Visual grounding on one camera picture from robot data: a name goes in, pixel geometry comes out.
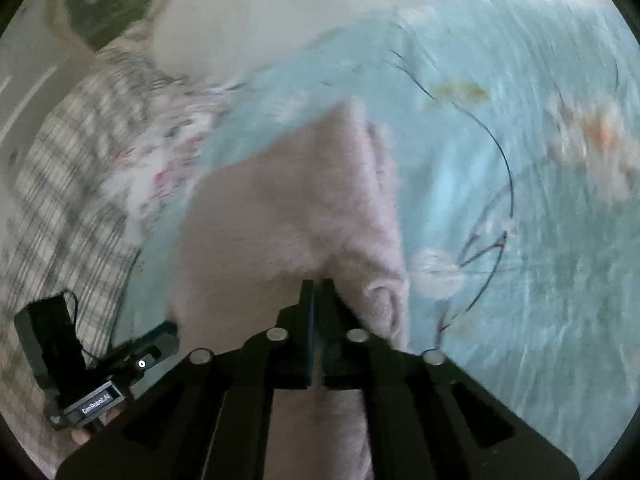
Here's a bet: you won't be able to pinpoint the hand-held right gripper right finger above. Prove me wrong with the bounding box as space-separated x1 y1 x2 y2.
320 277 581 480

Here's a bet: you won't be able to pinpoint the white striped quilt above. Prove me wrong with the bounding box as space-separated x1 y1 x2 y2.
150 0 601 92

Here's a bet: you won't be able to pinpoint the white floral cloth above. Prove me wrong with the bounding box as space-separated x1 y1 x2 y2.
120 85 242 242

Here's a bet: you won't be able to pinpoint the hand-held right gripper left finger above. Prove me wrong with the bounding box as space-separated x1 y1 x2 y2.
55 280 316 480

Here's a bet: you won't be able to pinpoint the teal floral bedsheet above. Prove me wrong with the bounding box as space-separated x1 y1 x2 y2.
112 0 640 480

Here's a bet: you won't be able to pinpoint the plaid checked blanket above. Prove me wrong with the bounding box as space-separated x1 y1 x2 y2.
0 25 236 463

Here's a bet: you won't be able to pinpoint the person's left hand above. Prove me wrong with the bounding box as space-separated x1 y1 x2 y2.
70 404 127 446

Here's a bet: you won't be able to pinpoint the lilac knit sweater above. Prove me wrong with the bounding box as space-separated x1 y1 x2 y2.
167 95 414 480

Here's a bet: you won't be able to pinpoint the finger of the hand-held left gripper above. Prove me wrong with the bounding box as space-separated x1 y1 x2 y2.
131 323 178 345
127 332 180 384

